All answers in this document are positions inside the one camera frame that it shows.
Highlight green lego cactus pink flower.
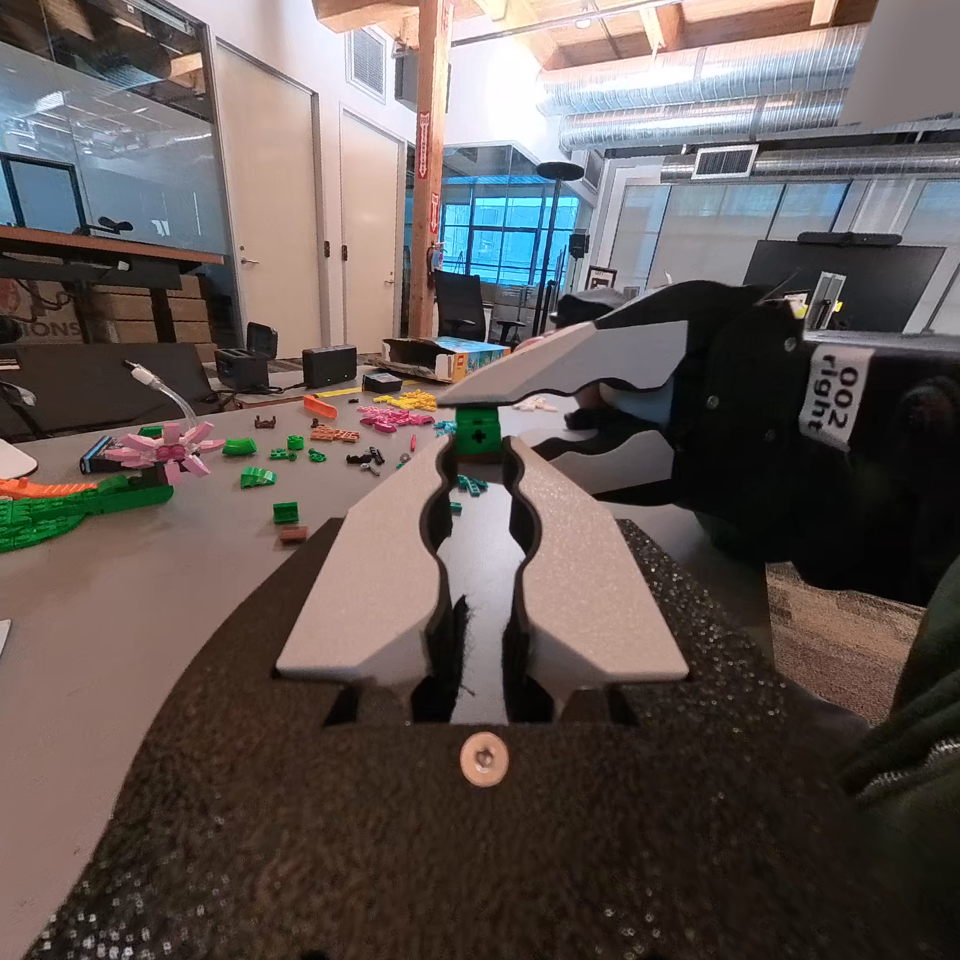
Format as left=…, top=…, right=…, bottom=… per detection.
left=0, top=420, right=228, bottom=555

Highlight large black monitor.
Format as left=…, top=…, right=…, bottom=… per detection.
left=741, top=231, right=949, bottom=336

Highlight metal air ducts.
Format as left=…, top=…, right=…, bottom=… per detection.
left=536, top=22, right=871, bottom=155

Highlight small black blue box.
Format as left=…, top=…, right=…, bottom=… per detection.
left=78, top=437, right=130, bottom=476

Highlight black light on tripod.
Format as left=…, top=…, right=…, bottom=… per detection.
left=566, top=231, right=594, bottom=297

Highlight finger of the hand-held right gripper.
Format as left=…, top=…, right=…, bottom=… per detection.
left=452, top=318, right=690, bottom=410
left=534, top=429, right=684, bottom=505

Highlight opened cardboard lego box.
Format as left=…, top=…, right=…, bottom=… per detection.
left=381, top=335, right=513, bottom=385

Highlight black office chair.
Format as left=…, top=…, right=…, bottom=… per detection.
left=433, top=268, right=528, bottom=348

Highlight black wall speaker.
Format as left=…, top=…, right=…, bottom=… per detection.
left=392, top=46, right=423, bottom=114

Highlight clear cable white plug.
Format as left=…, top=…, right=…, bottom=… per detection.
left=123, top=360, right=202, bottom=430

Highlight pile of pink lego pieces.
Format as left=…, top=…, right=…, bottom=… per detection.
left=357, top=403, right=434, bottom=436

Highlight white wall vent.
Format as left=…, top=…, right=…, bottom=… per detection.
left=345, top=24, right=391, bottom=104
left=690, top=144, right=760, bottom=181

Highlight person's green jacket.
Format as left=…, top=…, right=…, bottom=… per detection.
left=838, top=555, right=960, bottom=960

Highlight black charger box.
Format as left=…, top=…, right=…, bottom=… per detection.
left=214, top=321, right=280, bottom=393
left=301, top=344, right=360, bottom=390

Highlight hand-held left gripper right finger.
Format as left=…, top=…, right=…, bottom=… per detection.
left=499, top=437, right=691, bottom=693

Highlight green brown lego assembly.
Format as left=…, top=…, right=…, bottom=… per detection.
left=454, top=405, right=503, bottom=459

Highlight black flat case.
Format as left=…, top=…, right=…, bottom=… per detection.
left=0, top=342, right=226, bottom=441

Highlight stack of cardboard boxes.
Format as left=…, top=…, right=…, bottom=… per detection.
left=0, top=273, right=215, bottom=346

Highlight black floor lamp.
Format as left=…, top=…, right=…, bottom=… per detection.
left=537, top=160, right=588, bottom=301

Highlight wooden top desk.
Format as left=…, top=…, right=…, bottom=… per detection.
left=0, top=223, right=226, bottom=346

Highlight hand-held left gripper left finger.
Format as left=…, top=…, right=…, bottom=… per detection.
left=274, top=435, right=460, bottom=690

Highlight white door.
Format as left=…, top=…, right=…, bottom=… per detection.
left=337, top=107, right=411, bottom=348
left=216, top=41, right=325, bottom=363

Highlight wooden post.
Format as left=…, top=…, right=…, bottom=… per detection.
left=407, top=0, right=456, bottom=340

